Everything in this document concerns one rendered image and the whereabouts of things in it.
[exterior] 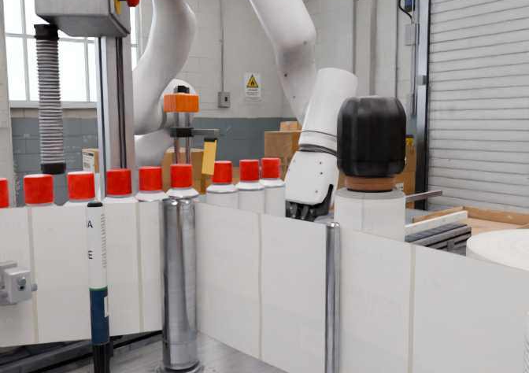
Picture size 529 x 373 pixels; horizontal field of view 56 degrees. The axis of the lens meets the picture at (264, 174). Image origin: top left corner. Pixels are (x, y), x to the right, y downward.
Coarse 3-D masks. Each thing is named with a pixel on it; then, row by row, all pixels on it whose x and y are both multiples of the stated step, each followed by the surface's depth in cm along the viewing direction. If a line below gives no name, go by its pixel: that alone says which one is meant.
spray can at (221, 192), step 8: (216, 168) 79; (224, 168) 79; (216, 176) 80; (224, 176) 80; (216, 184) 80; (224, 184) 80; (232, 184) 81; (208, 192) 80; (216, 192) 79; (224, 192) 79; (232, 192) 79; (208, 200) 80; (216, 200) 79; (224, 200) 79; (232, 200) 80; (232, 208) 80
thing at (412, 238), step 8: (448, 224) 130; (456, 224) 130; (464, 224) 130; (424, 232) 121; (432, 232) 121; (440, 232) 121; (408, 240) 113; (416, 240) 114; (32, 344) 61; (40, 344) 61; (48, 344) 61; (56, 344) 61; (64, 344) 62; (24, 352) 59; (32, 352) 59; (40, 352) 59; (0, 360) 57; (8, 360) 57; (16, 360) 58
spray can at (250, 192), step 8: (248, 160) 84; (256, 160) 84; (240, 168) 83; (248, 168) 82; (256, 168) 83; (240, 176) 83; (248, 176) 82; (256, 176) 83; (240, 184) 83; (248, 184) 82; (256, 184) 82; (240, 192) 82; (248, 192) 82; (256, 192) 82; (240, 200) 82; (248, 200) 82; (256, 200) 82; (264, 200) 84; (240, 208) 82; (248, 208) 82; (256, 208) 82; (264, 208) 84
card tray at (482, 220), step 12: (420, 216) 146; (432, 216) 151; (468, 216) 162; (480, 216) 159; (492, 216) 157; (504, 216) 154; (516, 216) 151; (528, 216) 149; (480, 228) 146; (492, 228) 146; (504, 228) 146; (516, 228) 130; (528, 228) 135
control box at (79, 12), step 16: (48, 0) 64; (64, 0) 64; (80, 0) 64; (96, 0) 65; (112, 0) 65; (48, 16) 64; (64, 16) 65; (80, 16) 65; (96, 16) 65; (112, 16) 67; (128, 16) 79; (64, 32) 76; (80, 32) 76; (96, 32) 76; (112, 32) 76; (128, 32) 80
